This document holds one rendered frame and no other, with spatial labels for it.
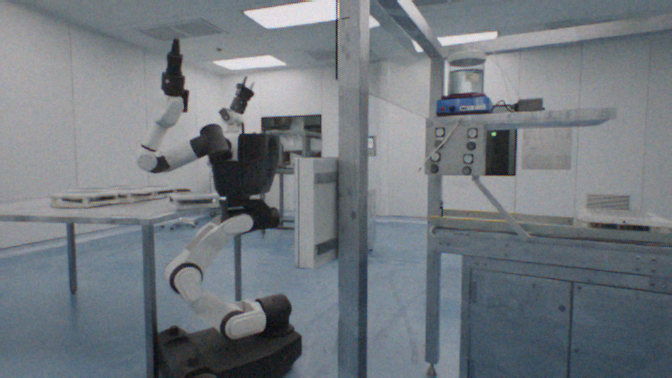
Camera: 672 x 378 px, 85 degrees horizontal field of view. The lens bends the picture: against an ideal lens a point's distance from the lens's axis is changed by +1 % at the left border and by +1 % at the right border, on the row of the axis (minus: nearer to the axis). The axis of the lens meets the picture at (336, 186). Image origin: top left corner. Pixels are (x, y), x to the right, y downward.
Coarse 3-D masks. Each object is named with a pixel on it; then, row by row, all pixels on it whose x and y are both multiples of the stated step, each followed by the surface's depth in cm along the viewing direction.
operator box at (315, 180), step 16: (304, 160) 85; (320, 160) 86; (336, 160) 94; (304, 176) 85; (320, 176) 85; (336, 176) 93; (304, 192) 85; (320, 192) 87; (336, 192) 94; (304, 208) 85; (320, 208) 87; (336, 208) 95; (304, 224) 86; (320, 224) 87; (336, 224) 95; (304, 240) 86; (320, 240) 88; (336, 240) 94; (304, 256) 86; (320, 256) 88; (336, 256) 96
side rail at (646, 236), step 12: (480, 228) 143; (492, 228) 141; (504, 228) 139; (528, 228) 135; (540, 228) 133; (552, 228) 132; (564, 228) 130; (576, 228) 128; (588, 228) 127; (600, 228) 126; (636, 240) 121; (648, 240) 119; (660, 240) 118
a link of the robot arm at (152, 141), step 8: (152, 128) 153; (160, 128) 153; (144, 136) 154; (152, 136) 153; (160, 136) 155; (144, 144) 153; (152, 144) 154; (160, 144) 156; (144, 152) 153; (152, 152) 155; (160, 152) 161
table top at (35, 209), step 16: (0, 208) 205; (16, 208) 205; (32, 208) 205; (48, 208) 205; (64, 208) 205; (80, 208) 205; (96, 208) 205; (112, 208) 205; (128, 208) 205; (144, 208) 205; (160, 208) 205; (208, 208) 225; (112, 224) 173; (128, 224) 172; (144, 224) 171
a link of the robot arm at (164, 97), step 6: (162, 84) 148; (168, 90) 148; (174, 90) 149; (180, 90) 151; (186, 90) 155; (162, 96) 152; (168, 96) 150; (174, 96) 151; (180, 96) 154; (186, 96) 156; (162, 102) 153; (186, 102) 157; (186, 108) 158
